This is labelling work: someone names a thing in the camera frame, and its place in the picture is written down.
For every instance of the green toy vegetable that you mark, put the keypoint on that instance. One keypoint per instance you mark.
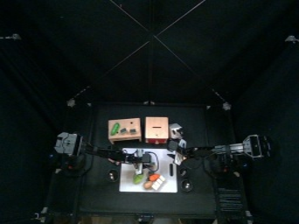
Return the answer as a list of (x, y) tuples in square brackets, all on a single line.
[(138, 179)]

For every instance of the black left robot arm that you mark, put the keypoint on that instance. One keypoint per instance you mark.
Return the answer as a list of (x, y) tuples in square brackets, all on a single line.
[(98, 152)]

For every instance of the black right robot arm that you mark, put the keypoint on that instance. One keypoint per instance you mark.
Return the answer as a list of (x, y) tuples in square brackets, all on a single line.
[(234, 148)]

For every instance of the white rice sushi piece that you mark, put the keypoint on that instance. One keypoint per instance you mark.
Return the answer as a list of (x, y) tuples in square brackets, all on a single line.
[(158, 183)]

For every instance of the small wooden toy bench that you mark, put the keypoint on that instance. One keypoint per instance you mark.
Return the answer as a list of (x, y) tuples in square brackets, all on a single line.
[(124, 132)]

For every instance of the dark sushi piece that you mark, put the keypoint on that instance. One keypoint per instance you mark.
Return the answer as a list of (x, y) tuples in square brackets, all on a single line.
[(123, 131), (132, 131)]

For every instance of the small black bowl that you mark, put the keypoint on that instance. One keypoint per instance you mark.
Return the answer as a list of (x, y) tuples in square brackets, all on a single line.
[(183, 172), (114, 175), (186, 185)]

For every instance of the orange toy carrot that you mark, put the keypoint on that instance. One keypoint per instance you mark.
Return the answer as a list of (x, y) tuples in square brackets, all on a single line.
[(154, 177)]

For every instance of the white cutting board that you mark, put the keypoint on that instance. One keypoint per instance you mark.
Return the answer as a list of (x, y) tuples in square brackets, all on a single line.
[(128, 183)]

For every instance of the tan toy egg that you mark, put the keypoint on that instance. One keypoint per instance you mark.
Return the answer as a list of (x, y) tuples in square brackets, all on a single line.
[(147, 184)]

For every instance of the wooden box with slot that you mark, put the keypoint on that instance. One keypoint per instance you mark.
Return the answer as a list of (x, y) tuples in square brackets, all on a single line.
[(156, 129)]

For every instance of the black printed label sheet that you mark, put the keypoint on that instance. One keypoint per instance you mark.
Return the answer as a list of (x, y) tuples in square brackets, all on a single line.
[(230, 201)]

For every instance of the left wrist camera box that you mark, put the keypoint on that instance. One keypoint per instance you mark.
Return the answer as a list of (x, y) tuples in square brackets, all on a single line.
[(146, 158)]

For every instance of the grey frame corner bracket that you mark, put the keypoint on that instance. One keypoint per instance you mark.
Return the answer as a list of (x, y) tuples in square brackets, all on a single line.
[(226, 106), (16, 36), (291, 38), (71, 102)]

